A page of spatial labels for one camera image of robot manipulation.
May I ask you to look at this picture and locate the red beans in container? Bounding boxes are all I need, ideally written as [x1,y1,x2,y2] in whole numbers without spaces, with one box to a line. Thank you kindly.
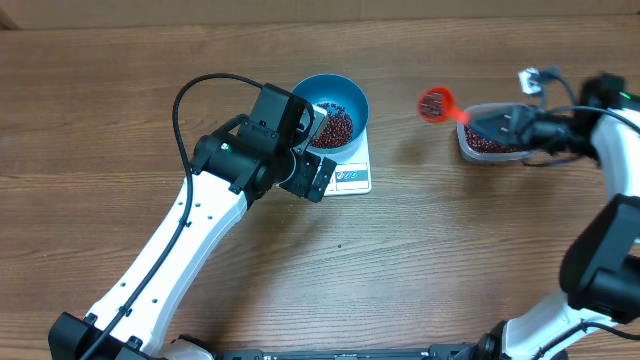
[464,126,518,153]

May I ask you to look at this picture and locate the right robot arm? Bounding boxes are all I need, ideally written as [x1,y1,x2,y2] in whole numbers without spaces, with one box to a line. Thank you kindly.
[458,73,639,359]

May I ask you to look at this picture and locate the red beans in bowl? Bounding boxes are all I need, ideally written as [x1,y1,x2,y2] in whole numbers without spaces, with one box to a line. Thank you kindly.
[311,102,354,149]

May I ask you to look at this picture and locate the clear plastic container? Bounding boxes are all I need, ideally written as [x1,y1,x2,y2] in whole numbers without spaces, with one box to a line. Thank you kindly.
[456,103,537,164]

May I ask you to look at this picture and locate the white digital kitchen scale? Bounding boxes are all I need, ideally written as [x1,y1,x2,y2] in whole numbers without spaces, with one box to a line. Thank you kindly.
[315,130,372,197]

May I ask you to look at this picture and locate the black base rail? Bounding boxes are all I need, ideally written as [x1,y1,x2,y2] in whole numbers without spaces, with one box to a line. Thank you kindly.
[180,344,499,360]

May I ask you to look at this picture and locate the blue bowl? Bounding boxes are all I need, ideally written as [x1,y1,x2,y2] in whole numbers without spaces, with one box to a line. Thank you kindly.
[293,74,370,152]

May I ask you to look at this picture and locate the red measuring scoop blue handle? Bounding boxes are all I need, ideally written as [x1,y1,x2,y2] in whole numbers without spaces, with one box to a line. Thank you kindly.
[417,86,471,125]

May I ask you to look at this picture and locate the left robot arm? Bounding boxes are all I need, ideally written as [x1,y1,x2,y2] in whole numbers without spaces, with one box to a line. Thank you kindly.
[48,84,336,359]

